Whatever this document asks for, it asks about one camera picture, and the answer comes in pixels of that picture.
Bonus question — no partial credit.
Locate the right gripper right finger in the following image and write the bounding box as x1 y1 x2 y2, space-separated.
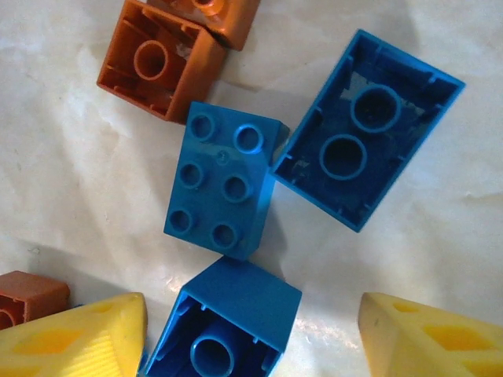
358 292 503 377

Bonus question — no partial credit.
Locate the blue lego brick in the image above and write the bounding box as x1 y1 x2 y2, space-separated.
163 101 291 261
136 255 303 377
272 28 468 234

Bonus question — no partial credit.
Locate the orange lego brick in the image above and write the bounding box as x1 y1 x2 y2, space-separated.
0 269 72 331
145 0 262 51
97 0 228 126

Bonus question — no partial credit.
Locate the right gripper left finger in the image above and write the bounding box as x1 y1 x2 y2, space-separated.
0 292 149 377

